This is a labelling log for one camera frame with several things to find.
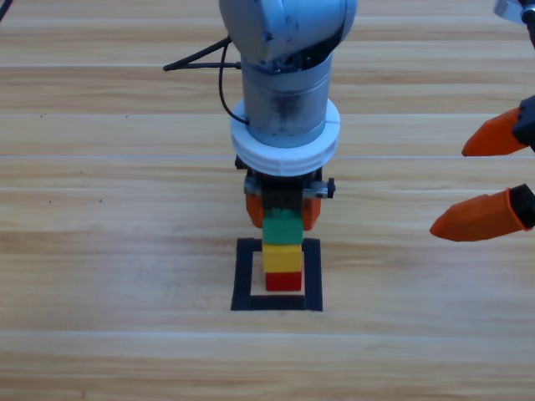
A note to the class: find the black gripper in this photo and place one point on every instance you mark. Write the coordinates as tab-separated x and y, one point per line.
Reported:
282	192

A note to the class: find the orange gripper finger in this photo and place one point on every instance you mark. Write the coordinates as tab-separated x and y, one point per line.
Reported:
476	219
493	140

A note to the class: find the green wooden cube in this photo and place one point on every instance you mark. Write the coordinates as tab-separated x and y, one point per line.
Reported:
282	229

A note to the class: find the yellow wooden cube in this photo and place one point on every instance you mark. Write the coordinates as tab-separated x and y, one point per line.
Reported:
282	258

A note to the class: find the red wooden cube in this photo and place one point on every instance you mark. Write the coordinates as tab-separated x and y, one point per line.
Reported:
283	282

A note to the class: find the black tape square outline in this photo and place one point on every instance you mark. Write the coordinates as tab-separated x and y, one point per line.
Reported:
242	275

